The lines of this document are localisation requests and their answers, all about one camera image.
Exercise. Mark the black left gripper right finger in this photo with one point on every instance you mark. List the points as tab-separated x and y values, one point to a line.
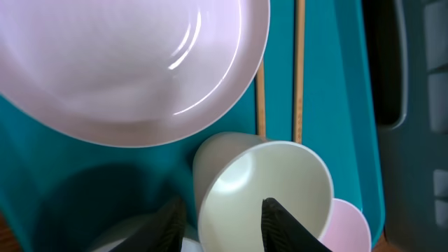
281	232

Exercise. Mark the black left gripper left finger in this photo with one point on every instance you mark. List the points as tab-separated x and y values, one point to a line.
162	233

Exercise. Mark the grey bowl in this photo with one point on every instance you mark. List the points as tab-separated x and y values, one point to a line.
117	234

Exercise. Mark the pink white bowl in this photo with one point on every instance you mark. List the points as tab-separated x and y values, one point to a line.
348	229

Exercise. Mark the cream paper cup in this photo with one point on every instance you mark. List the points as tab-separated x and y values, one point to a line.
234	172

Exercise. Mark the grey dishwasher rack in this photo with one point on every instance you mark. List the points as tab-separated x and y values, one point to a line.
407	52

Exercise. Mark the teal serving tray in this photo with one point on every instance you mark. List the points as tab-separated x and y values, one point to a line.
59	193

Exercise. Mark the left wooden chopstick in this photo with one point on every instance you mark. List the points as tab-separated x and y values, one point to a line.
260	100

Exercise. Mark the wooden chopstick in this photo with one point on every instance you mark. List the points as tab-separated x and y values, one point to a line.
260	100
299	69

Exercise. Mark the large white plate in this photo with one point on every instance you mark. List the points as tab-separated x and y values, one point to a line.
130	73

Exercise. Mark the right wooden chopstick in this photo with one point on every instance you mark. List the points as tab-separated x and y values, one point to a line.
299	69

